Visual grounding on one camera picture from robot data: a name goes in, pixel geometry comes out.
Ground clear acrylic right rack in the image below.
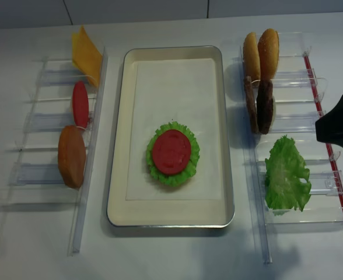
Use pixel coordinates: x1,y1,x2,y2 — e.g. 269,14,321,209
233,33,343,264

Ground brown bun half left rack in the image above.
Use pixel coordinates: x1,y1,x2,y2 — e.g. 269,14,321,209
58,125,86,189

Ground brown meat patty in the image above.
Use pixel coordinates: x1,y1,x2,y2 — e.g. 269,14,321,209
257,80,274,134
243,76,258,134

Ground sesame bun half right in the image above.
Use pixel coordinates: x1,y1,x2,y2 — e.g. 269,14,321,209
258,29,279,80

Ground yellow cheese slice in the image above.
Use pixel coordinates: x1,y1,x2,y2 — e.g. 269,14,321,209
72,26,103,88

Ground green lettuce leaf in rack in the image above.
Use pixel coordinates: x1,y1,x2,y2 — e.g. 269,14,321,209
265,135,312,211

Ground white paper liner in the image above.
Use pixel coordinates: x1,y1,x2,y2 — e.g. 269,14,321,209
127,59,223,200

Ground red tomato slice on tray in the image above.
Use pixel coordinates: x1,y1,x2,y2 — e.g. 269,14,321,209
152,129,191,175

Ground clear acrylic rack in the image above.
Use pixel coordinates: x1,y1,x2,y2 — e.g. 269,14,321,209
233,33,343,264
0,52,109,256

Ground clear acrylic left rack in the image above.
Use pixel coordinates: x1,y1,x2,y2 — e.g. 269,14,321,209
0,52,109,256

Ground red tomato slice in rack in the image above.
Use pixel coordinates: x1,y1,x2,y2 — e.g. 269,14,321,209
71,81,89,129

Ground cream metal tray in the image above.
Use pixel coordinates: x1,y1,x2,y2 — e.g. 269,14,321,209
107,46,235,228

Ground green lettuce leaf on tray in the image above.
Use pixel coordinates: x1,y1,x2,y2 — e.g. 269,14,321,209
145,121,200,187

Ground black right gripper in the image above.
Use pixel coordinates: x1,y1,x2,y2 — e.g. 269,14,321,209
315,95,343,148

